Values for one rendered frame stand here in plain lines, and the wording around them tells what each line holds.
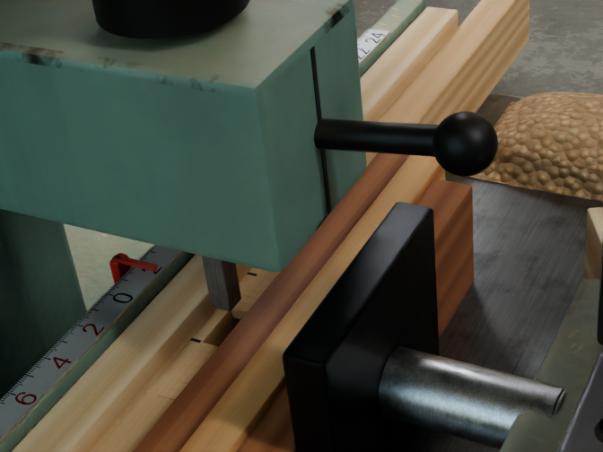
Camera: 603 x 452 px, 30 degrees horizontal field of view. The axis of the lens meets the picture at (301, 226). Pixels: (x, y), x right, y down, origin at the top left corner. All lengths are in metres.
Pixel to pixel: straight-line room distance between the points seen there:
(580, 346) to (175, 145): 0.15
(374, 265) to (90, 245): 0.41
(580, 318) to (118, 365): 0.17
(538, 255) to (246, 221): 0.21
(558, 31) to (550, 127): 2.27
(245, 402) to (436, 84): 0.26
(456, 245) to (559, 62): 2.24
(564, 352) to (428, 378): 0.05
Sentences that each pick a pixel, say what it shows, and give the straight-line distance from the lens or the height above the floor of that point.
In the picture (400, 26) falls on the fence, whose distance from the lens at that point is 0.63.
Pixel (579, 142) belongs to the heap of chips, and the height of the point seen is 0.92.
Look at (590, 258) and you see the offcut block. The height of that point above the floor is 0.92.
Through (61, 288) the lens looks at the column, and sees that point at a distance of 0.65.
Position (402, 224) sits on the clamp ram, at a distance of 0.39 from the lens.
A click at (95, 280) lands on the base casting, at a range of 0.72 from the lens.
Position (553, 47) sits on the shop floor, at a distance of 2.77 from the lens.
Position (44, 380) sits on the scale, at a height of 0.96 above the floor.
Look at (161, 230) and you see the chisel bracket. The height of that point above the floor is 1.01.
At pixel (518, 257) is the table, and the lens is 0.53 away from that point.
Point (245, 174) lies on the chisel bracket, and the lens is 0.34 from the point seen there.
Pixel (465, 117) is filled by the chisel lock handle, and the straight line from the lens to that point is 0.34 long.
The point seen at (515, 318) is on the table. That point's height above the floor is 0.90.
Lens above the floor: 1.22
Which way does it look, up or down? 34 degrees down
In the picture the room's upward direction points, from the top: 7 degrees counter-clockwise
